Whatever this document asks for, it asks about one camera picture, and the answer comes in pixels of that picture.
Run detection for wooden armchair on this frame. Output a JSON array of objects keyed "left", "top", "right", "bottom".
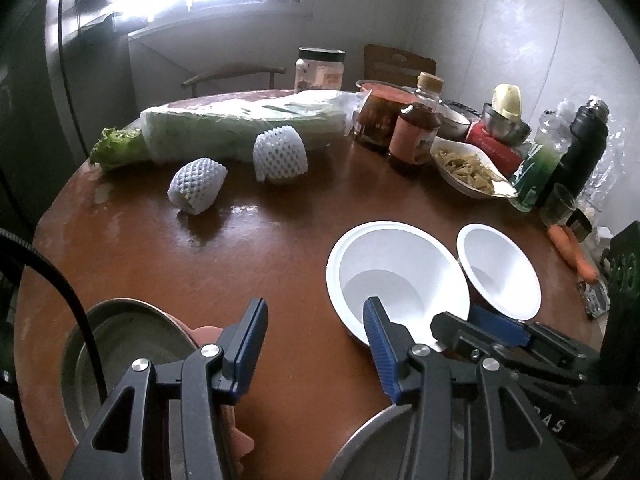
[{"left": 181, "top": 62, "right": 287, "bottom": 97}]

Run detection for fruit in white foam net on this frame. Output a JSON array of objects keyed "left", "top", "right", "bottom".
[
  {"left": 252, "top": 125, "right": 307, "bottom": 186},
  {"left": 167, "top": 157, "right": 228, "bottom": 216}
]

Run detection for black cable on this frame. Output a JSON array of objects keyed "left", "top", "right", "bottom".
[{"left": 0, "top": 226, "right": 111, "bottom": 411}]

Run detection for small dark cup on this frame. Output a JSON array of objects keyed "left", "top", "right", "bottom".
[{"left": 570, "top": 207, "right": 593, "bottom": 241}]

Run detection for yellow plastic item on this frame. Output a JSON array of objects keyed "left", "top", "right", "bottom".
[{"left": 491, "top": 83, "right": 523, "bottom": 122}]

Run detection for clear plastic bottles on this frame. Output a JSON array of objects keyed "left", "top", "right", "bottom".
[{"left": 582, "top": 105, "right": 628, "bottom": 226}]

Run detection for napa cabbage in plastic wrap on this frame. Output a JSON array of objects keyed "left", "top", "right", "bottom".
[{"left": 139, "top": 89, "right": 366, "bottom": 163}]

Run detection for large white bowl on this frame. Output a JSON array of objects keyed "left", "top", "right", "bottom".
[{"left": 326, "top": 220, "right": 472, "bottom": 348}]

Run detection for pink animal-shaped plate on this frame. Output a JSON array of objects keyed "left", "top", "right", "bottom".
[{"left": 160, "top": 310, "right": 257, "bottom": 467}]

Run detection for dark refrigerator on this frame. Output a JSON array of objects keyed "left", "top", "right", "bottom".
[{"left": 0, "top": 0, "right": 136, "bottom": 241}]

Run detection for white dish of pickled vegetables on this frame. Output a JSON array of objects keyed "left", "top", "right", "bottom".
[{"left": 430, "top": 136, "right": 518, "bottom": 200}]

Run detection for small white bowl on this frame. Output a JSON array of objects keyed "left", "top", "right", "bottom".
[{"left": 456, "top": 223, "right": 543, "bottom": 321}]

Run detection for black thermos flask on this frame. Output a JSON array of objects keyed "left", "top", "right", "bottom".
[{"left": 542, "top": 100, "right": 610, "bottom": 211}]

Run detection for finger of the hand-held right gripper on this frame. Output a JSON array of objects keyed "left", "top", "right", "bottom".
[
  {"left": 431, "top": 311, "right": 588, "bottom": 388},
  {"left": 469, "top": 304, "right": 603, "bottom": 368}
]

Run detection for small glass cup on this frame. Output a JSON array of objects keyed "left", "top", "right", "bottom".
[{"left": 539, "top": 183, "right": 578, "bottom": 228}]

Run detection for red box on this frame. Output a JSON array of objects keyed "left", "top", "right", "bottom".
[{"left": 465, "top": 121, "right": 533, "bottom": 177}]

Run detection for steel bowl holding yellow item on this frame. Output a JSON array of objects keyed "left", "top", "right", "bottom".
[{"left": 481, "top": 102, "right": 532, "bottom": 145}]

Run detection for large steel bowl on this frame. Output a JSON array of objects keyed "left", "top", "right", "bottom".
[{"left": 60, "top": 297, "right": 201, "bottom": 446}]

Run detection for clear jar with black lid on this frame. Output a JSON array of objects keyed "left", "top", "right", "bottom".
[{"left": 294, "top": 46, "right": 347, "bottom": 93}]

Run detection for green lettuce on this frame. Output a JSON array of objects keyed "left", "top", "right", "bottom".
[{"left": 89, "top": 127, "right": 148, "bottom": 173}]

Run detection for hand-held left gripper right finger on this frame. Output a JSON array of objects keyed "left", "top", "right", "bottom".
[{"left": 362, "top": 296, "right": 566, "bottom": 480}]

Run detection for metal peeler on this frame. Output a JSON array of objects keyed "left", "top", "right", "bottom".
[{"left": 577, "top": 280, "right": 612, "bottom": 320}]

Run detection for small steel bowl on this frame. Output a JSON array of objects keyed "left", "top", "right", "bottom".
[{"left": 322, "top": 400, "right": 506, "bottom": 480}]

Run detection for carrot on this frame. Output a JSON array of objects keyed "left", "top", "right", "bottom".
[{"left": 547, "top": 224, "right": 600, "bottom": 283}]

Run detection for patterned white bowl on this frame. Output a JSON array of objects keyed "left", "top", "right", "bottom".
[{"left": 437, "top": 102, "right": 473, "bottom": 141}]

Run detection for wooden chair back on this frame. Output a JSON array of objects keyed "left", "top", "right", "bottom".
[{"left": 363, "top": 43, "right": 437, "bottom": 92}]

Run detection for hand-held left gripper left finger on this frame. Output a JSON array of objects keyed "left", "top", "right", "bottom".
[{"left": 60, "top": 297, "right": 271, "bottom": 480}]

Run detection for chili sauce jar red lid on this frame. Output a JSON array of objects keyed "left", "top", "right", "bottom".
[{"left": 352, "top": 82, "right": 416, "bottom": 153}]

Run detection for brown sauce bottle orange label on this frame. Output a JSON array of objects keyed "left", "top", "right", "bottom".
[{"left": 387, "top": 72, "right": 445, "bottom": 167}]

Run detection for clear bottle with green liquid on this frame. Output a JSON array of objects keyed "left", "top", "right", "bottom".
[{"left": 509, "top": 110, "right": 576, "bottom": 213}]

